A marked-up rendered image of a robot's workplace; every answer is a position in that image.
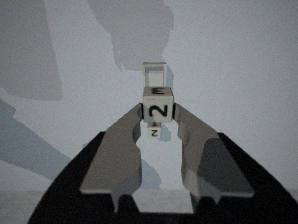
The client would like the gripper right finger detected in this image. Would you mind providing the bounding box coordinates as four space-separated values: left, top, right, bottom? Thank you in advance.
172 103 298 224

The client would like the white cube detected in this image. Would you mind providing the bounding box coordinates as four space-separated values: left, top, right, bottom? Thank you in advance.
147 123 161 138
142 86 174 123

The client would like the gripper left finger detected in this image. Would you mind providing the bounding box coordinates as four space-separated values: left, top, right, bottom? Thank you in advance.
27 103 144 224

